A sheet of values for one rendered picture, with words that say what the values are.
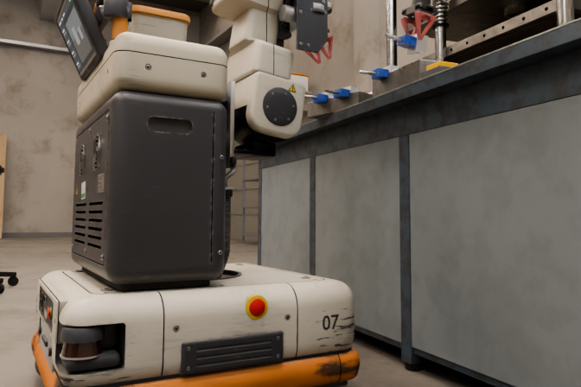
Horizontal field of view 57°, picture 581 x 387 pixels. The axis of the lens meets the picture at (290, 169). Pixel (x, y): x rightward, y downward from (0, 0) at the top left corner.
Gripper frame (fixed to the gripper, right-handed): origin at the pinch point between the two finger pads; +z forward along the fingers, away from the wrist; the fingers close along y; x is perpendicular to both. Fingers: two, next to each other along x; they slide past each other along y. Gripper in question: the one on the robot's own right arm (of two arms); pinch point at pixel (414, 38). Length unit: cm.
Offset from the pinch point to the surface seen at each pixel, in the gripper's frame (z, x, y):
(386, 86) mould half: 14.1, 1.0, 9.9
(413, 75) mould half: 12.3, 1.1, -4.3
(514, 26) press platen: -33, -74, 41
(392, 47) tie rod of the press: -37, -67, 127
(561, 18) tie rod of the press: -28, -68, 11
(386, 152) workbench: 35.2, 0.1, 5.0
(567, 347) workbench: 72, -5, -63
